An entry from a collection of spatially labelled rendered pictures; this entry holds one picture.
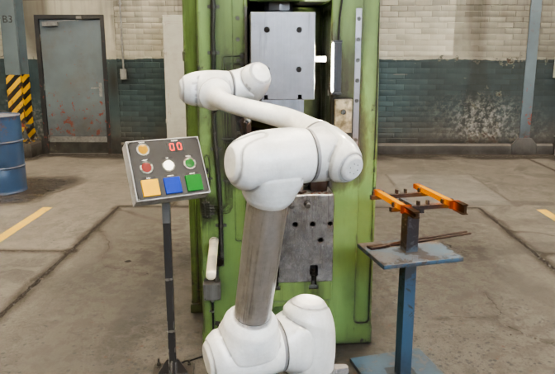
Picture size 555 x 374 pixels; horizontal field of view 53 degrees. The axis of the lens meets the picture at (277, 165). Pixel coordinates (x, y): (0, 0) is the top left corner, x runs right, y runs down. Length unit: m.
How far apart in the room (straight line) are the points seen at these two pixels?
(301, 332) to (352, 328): 1.57
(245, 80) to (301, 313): 0.72
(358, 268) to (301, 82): 1.07
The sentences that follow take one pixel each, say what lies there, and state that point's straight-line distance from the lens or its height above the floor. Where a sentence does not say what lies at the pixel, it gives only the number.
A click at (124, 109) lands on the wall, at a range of 9.02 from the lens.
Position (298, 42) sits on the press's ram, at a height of 1.63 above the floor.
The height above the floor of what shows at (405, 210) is 0.93.
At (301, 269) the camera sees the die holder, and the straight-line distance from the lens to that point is 2.77.
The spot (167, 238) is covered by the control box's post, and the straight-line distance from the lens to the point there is 2.67.
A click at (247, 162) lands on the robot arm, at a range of 1.20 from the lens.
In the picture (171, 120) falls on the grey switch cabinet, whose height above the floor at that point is 0.61.
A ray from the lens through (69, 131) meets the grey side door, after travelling 9.37.
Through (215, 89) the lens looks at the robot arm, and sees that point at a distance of 1.67.
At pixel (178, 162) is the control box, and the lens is 2.53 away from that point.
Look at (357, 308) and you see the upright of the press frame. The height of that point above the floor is 0.21.
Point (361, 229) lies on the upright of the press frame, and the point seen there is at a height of 0.66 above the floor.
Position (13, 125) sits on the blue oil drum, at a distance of 6.88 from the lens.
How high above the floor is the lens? 1.59
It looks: 12 degrees down
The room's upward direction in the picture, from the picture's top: straight up
